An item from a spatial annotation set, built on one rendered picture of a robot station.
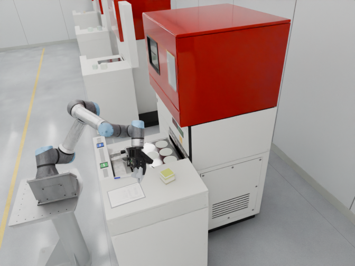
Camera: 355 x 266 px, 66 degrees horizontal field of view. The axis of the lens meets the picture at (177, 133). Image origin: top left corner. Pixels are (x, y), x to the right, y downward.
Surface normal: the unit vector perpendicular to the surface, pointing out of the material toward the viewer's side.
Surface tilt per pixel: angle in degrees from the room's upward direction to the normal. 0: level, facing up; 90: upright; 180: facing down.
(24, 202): 0
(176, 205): 90
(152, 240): 90
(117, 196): 0
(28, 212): 0
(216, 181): 90
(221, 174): 90
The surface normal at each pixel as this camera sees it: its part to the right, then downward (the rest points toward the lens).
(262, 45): 0.33, 0.50
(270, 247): -0.05, -0.84
